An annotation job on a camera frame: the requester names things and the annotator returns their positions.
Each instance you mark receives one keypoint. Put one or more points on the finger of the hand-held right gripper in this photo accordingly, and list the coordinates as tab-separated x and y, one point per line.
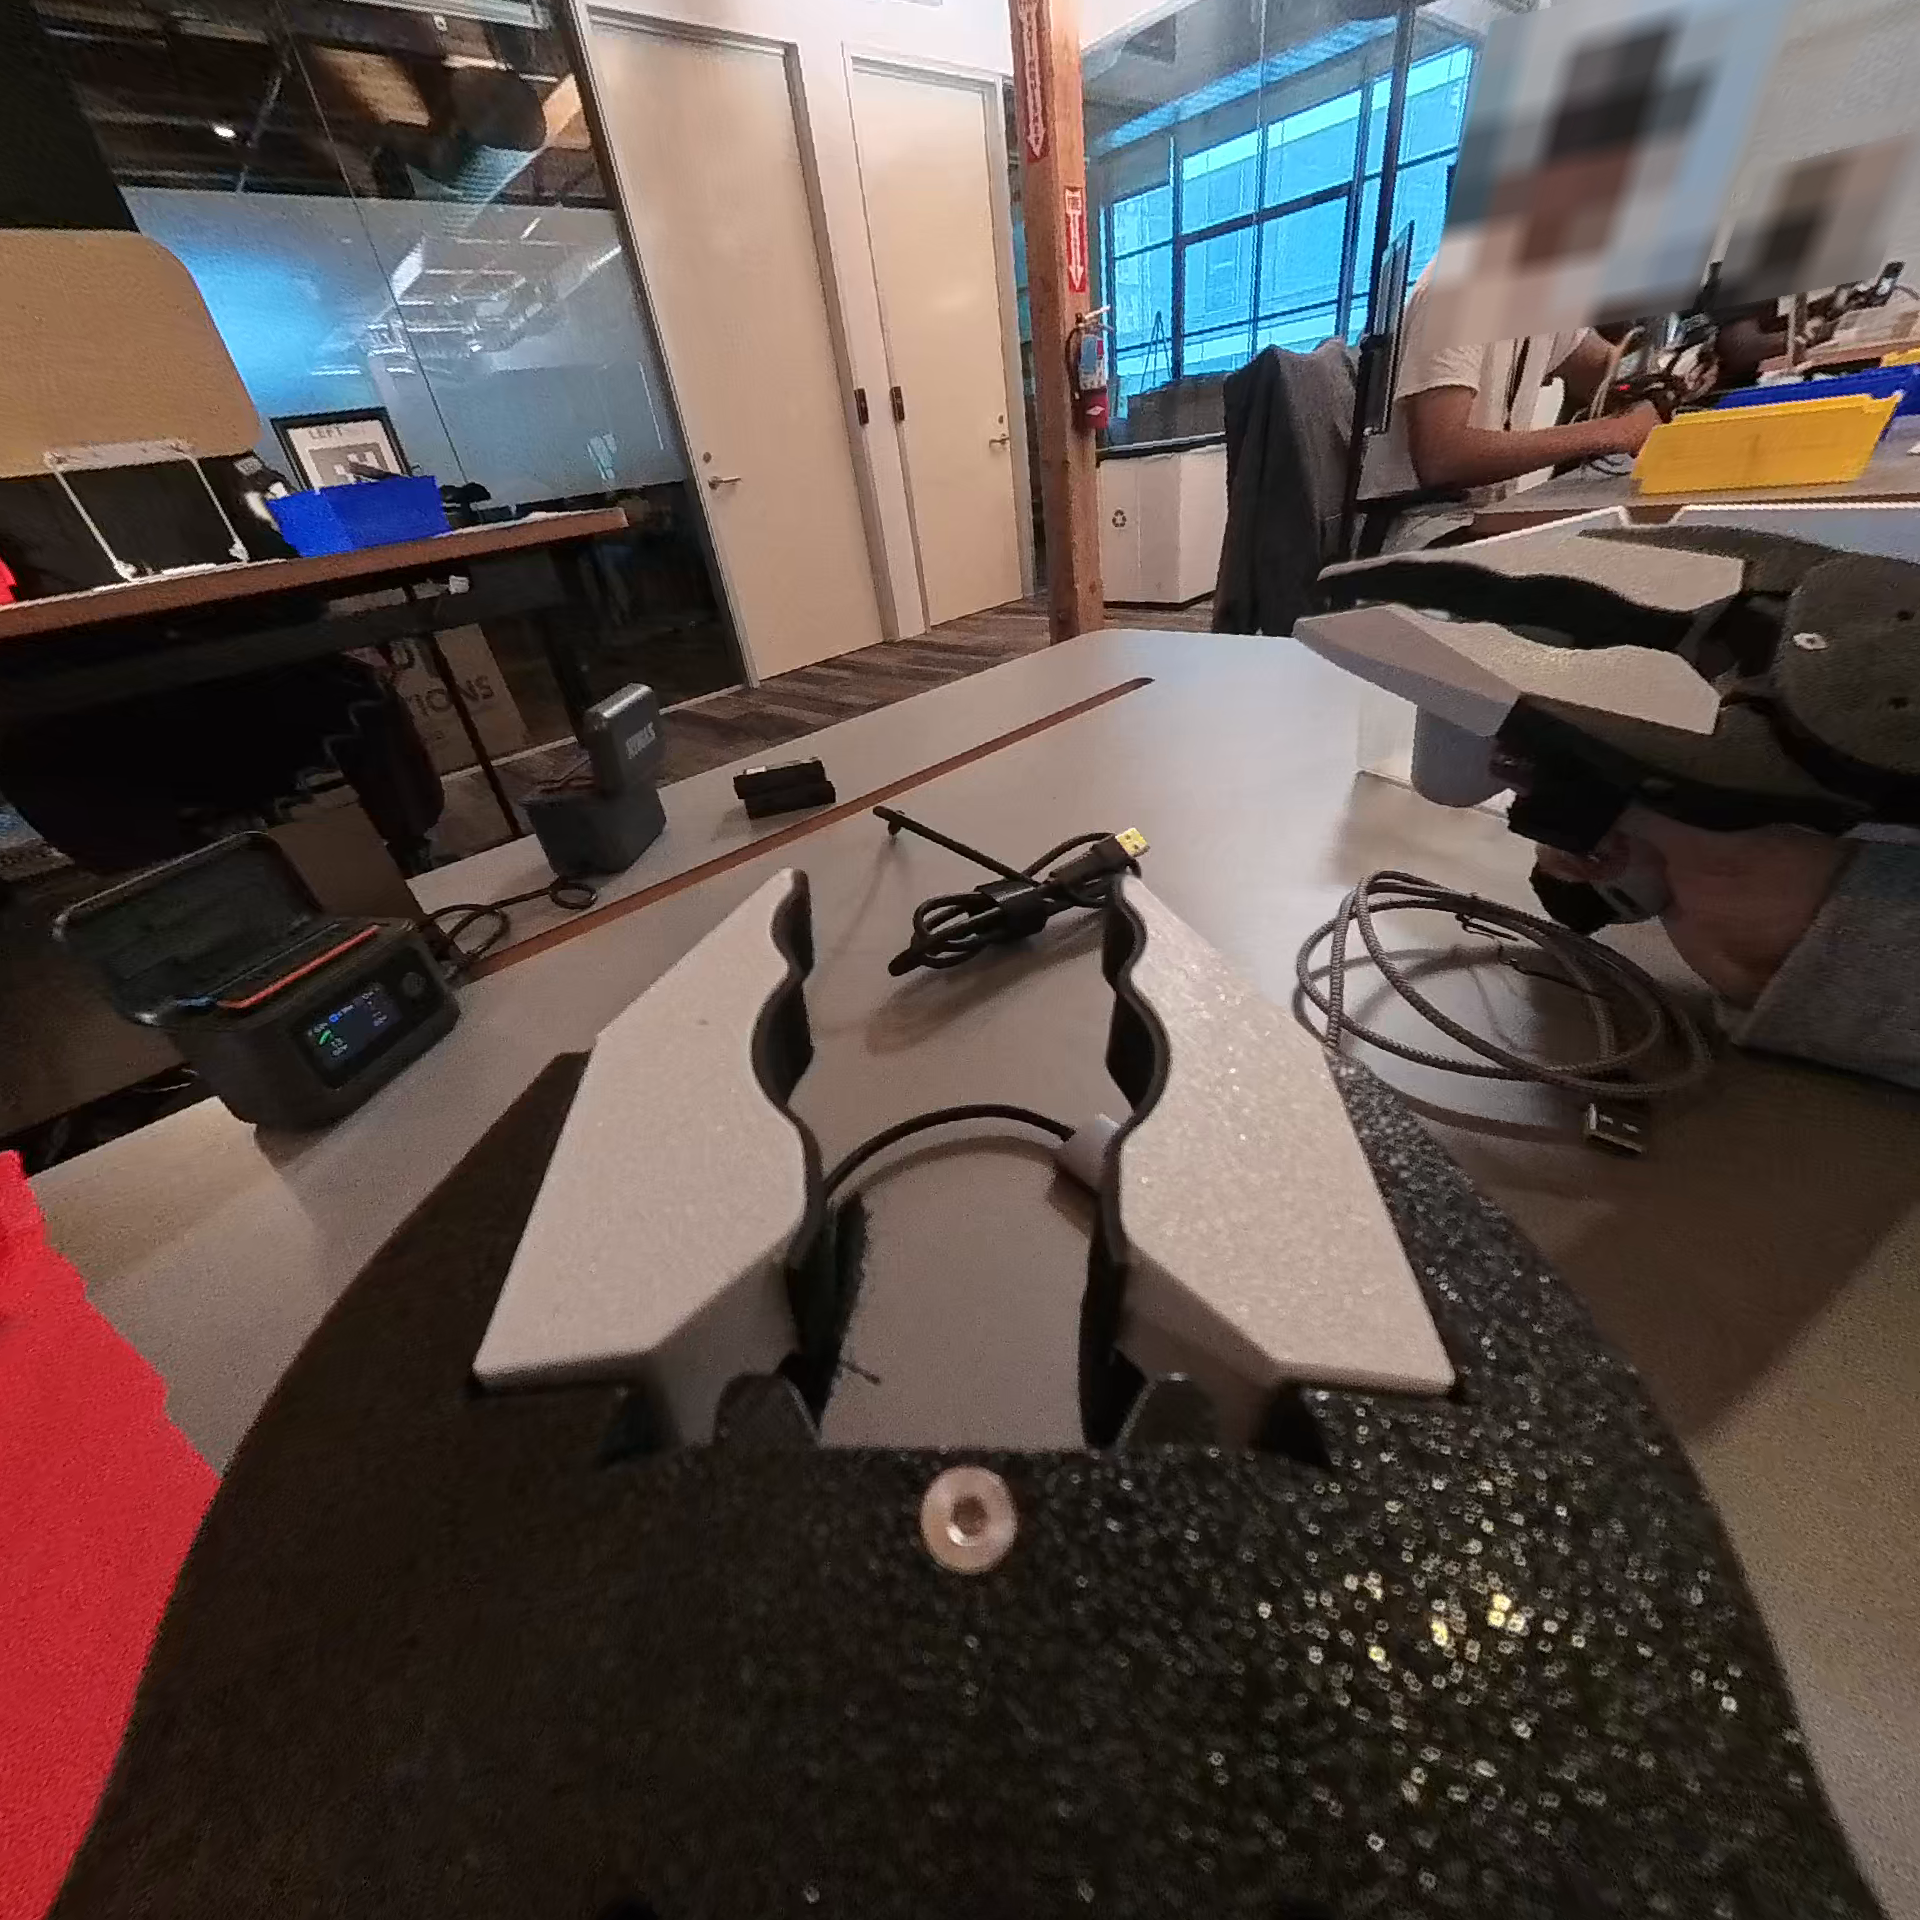
1575	570
1441	661

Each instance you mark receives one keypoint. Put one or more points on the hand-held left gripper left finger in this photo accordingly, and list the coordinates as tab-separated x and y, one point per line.
662	1172

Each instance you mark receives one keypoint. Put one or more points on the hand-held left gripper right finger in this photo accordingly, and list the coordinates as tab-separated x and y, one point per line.
1275	1202

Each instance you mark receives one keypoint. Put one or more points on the person's right forearm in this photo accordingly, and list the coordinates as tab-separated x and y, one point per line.
1862	974

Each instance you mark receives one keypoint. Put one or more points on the person's right hand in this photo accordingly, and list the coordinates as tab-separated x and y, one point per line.
1739	901

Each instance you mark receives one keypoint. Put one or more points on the yellow plastic bin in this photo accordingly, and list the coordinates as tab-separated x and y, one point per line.
1755	452

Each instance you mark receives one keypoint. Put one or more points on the chair with grey jacket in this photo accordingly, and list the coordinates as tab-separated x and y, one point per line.
1275	482

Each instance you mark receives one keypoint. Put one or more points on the blue plastic bin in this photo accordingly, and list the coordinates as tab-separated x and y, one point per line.
1815	389
360	518

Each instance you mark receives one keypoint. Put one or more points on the white cabinet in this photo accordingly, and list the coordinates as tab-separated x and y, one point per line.
1162	524

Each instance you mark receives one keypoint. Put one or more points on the grey battery charger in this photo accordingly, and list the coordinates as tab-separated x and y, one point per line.
599	826

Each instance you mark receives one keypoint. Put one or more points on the black charging case with display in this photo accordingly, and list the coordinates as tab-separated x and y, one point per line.
301	1037

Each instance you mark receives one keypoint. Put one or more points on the small black battery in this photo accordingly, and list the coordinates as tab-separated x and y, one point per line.
784	790

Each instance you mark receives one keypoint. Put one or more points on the red fire extinguisher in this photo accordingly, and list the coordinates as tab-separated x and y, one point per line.
1088	376

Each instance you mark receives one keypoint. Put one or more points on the cardboard box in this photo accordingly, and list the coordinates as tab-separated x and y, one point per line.
464	706

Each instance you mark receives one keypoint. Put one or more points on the white door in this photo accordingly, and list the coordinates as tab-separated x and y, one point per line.
938	331
721	376

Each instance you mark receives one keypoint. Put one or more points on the brown wooden desk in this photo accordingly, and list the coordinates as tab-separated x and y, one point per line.
301	570

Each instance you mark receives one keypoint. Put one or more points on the framed tag picture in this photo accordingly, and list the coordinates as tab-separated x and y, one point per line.
339	447

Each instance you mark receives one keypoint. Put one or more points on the wooden board on white stand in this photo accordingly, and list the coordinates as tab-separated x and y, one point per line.
105	347

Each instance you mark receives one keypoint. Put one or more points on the wooden post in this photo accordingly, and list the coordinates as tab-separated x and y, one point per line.
1059	494

